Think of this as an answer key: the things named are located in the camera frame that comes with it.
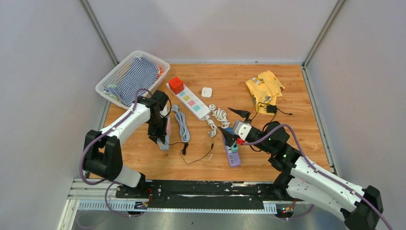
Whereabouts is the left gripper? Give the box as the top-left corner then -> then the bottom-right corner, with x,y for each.
147,115 -> 168,145

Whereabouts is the pink cube socket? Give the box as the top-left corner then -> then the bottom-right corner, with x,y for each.
166,117 -> 171,136

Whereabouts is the teal charger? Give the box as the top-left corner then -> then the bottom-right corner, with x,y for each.
229,143 -> 238,153

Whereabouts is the purple power bank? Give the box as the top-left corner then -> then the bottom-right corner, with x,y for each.
225,146 -> 241,168

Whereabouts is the white colourful power strip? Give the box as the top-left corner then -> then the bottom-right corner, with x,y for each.
166,83 -> 211,121

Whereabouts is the red cube socket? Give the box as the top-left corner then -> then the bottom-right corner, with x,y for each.
169,77 -> 184,95

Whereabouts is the white square adapter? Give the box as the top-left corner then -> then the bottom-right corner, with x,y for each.
199,87 -> 213,98

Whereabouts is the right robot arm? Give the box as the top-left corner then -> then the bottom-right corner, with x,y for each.
218,119 -> 386,230

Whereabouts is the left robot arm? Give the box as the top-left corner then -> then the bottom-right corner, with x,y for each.
79,90 -> 170,198

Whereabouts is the black power adapter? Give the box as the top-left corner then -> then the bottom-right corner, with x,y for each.
266,104 -> 278,115

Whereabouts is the yellow cloth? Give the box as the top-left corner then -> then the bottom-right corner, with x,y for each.
245,70 -> 285,115

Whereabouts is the striped cloth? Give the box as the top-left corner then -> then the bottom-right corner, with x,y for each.
103,56 -> 161,107

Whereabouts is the white plastic basket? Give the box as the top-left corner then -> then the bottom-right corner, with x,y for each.
95,50 -> 170,109

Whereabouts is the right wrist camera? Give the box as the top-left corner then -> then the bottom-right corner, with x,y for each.
232,120 -> 252,140

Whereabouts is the white adapter with coiled cable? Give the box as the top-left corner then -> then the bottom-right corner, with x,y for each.
209,104 -> 230,129

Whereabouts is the light blue coiled cable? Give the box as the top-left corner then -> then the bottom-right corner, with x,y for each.
169,105 -> 191,143

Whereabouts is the long black cable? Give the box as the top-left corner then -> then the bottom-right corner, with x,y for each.
250,101 -> 294,125

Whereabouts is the thin black usb cable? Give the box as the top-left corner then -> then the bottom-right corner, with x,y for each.
161,136 -> 215,166

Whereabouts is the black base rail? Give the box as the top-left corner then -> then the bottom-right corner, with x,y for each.
116,180 -> 293,211

